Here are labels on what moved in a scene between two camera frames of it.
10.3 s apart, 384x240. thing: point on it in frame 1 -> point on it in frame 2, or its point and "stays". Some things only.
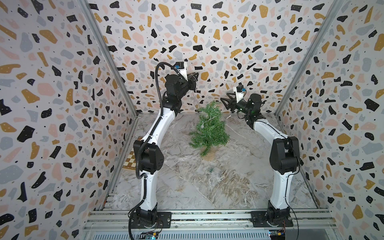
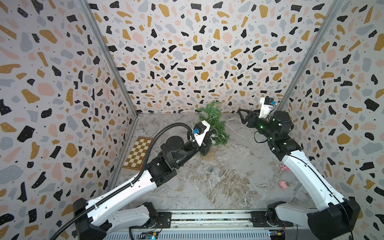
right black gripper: x=231 y=103 -> x=252 y=115
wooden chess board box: x=130 y=162 stays
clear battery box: x=216 y=171 stays
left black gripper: x=191 y=79 -> x=203 y=148
